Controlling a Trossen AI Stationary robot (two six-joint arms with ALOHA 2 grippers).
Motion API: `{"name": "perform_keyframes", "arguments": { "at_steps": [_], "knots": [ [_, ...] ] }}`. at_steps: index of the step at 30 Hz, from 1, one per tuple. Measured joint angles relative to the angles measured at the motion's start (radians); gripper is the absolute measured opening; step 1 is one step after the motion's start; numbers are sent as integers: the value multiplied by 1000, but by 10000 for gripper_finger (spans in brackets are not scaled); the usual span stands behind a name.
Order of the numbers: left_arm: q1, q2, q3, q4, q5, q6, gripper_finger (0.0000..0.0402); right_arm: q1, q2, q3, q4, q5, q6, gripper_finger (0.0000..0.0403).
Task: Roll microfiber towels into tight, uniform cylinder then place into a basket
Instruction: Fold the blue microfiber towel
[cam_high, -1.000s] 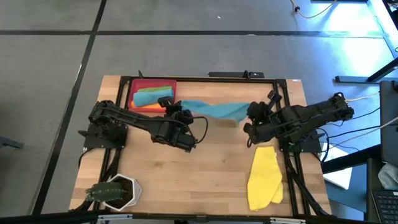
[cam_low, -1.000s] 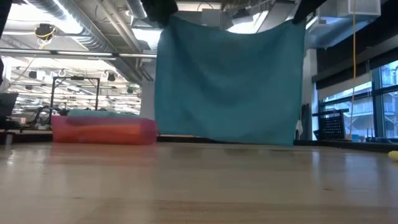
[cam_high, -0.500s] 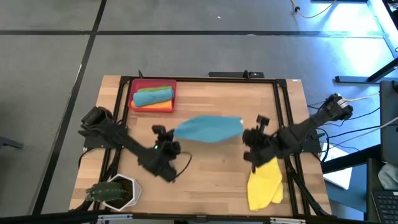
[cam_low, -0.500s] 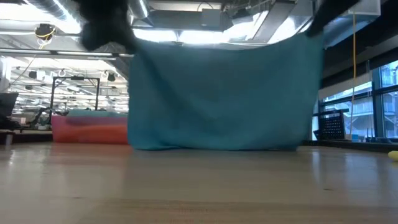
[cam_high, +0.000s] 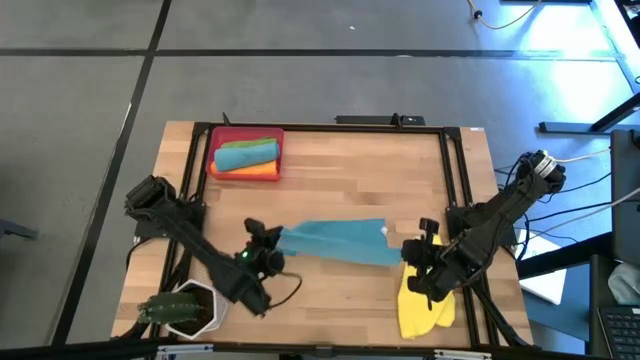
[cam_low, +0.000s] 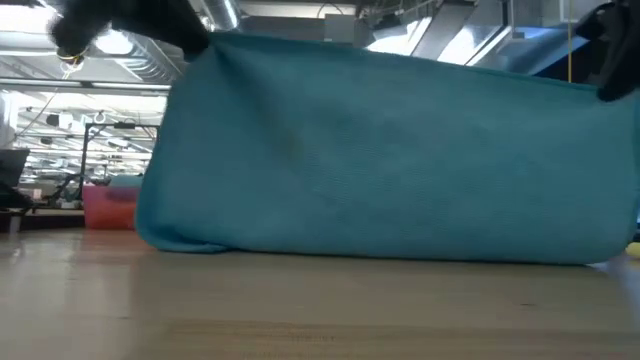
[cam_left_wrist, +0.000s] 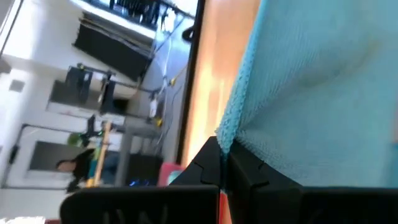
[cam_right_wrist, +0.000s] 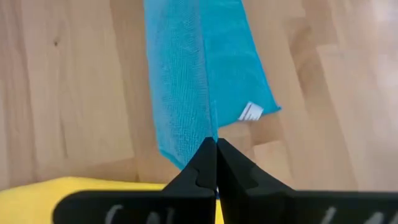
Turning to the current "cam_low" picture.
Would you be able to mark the teal microfiber towel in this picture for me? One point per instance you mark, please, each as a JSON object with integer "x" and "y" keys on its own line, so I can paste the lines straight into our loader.
{"x": 375, "y": 160}
{"x": 127, "y": 181}

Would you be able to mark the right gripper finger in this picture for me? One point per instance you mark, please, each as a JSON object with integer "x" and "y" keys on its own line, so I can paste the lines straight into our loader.
{"x": 625, "y": 70}

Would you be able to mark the black background workstation frame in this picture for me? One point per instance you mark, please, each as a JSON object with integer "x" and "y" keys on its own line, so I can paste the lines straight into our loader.
{"x": 86, "y": 150}

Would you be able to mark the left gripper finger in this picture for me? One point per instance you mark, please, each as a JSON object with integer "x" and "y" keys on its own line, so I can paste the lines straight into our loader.
{"x": 197, "y": 45}

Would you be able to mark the long ceiling light fixture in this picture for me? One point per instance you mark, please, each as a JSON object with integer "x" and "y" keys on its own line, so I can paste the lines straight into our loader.
{"x": 100, "y": 86}

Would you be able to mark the pink plastic basket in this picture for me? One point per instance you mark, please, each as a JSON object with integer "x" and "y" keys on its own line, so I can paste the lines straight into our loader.
{"x": 107, "y": 210}

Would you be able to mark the dark background monitor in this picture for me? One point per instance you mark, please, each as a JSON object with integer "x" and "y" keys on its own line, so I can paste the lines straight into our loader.
{"x": 12, "y": 175}

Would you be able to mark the yellow microfiber towel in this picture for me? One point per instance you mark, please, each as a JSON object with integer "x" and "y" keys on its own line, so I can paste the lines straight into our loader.
{"x": 635, "y": 250}

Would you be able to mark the silver ventilation duct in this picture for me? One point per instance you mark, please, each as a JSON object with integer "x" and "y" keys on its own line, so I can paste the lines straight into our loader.
{"x": 475, "y": 35}

